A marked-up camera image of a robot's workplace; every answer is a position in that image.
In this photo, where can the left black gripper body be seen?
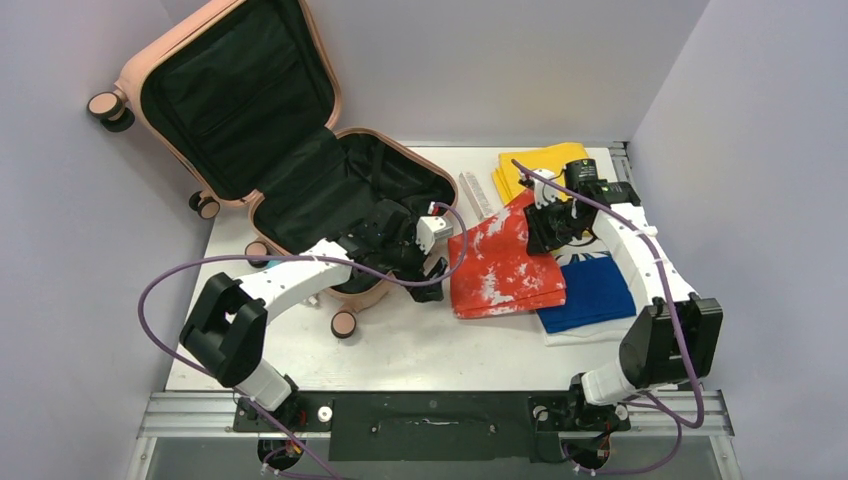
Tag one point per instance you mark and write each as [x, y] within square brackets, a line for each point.
[404, 258]

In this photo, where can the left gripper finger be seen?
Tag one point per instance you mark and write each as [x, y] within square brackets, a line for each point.
[438, 272]
[428, 293]

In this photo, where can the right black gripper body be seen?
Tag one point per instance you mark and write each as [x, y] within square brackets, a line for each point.
[554, 223]

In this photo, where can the red white tie-dye cloth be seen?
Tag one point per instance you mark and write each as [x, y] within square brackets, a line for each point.
[497, 276]

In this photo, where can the yellow cloth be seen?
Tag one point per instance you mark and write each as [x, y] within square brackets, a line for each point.
[552, 158]

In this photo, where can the pink hard-shell suitcase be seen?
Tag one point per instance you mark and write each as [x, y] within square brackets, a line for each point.
[243, 95]

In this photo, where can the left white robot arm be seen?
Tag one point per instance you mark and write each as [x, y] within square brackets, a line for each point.
[225, 330]

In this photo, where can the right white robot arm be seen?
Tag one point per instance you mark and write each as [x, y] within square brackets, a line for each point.
[674, 336]

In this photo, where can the white printed folded cloth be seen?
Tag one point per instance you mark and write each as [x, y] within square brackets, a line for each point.
[603, 332]

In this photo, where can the white toothpaste box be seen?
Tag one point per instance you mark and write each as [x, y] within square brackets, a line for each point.
[475, 195]

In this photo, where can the blue folded cloth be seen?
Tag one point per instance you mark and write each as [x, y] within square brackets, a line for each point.
[595, 292]

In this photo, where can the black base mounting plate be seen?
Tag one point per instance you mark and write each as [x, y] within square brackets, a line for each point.
[449, 425]

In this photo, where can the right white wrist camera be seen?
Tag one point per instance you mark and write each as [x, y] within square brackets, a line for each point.
[544, 192]

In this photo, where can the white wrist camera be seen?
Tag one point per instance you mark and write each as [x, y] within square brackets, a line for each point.
[430, 230]
[544, 192]

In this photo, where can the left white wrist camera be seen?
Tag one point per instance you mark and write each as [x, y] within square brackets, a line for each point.
[430, 230]

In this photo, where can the aluminium frame rail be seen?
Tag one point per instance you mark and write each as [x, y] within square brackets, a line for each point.
[217, 435]

